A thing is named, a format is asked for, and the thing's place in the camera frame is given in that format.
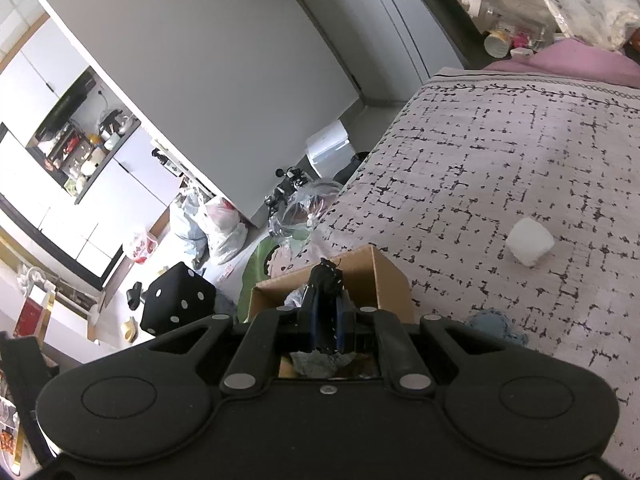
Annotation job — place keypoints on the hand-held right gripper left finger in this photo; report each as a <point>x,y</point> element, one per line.
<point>312,322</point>

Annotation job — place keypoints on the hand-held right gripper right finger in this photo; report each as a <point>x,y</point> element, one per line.
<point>343,325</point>

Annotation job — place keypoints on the dark grey cloth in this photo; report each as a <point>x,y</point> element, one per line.
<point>320,362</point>

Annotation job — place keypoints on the black sock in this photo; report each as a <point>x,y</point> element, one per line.
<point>327,277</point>

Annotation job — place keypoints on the brown cardboard box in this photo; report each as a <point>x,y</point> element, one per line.
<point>380,280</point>

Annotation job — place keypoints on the white soft cup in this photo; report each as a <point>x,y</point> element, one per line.
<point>530,242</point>

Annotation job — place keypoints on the green round mat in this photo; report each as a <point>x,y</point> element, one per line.
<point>252,275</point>

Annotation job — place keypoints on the clear plastic bag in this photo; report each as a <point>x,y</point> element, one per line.
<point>305,210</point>

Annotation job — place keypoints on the white and red plastic bag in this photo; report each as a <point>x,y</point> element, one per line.
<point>225,227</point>

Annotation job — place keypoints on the black tripod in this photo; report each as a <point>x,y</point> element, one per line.
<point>285,187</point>

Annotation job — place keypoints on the black dice cushion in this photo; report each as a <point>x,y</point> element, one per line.
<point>175,300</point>

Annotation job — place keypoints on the light blue cloth bundle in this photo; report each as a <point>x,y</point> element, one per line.
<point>497,327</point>

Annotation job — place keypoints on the pale blue plastic bag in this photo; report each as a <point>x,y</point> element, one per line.
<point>187,222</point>

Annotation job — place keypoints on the white bin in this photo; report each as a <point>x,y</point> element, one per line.
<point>330,147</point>

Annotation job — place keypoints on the black slipper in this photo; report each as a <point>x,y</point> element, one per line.
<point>135,297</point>

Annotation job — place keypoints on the yellow slipper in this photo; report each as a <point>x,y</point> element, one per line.
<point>130,330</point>

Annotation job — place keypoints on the red and white snack bag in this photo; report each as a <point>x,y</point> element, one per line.
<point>141,247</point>

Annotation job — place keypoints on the white kitchen cabinet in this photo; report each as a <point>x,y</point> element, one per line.
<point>75,160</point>

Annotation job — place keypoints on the paper cup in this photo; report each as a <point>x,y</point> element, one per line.
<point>497,42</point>

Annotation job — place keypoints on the large flat cardboard box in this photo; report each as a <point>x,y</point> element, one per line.
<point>450,0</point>

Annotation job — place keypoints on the pink pillow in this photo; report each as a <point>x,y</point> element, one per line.
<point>575,62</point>

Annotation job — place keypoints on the clear plastic jar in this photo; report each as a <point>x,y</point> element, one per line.
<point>500,10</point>

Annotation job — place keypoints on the crumpled white plastic bags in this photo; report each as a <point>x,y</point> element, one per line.
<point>590,10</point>

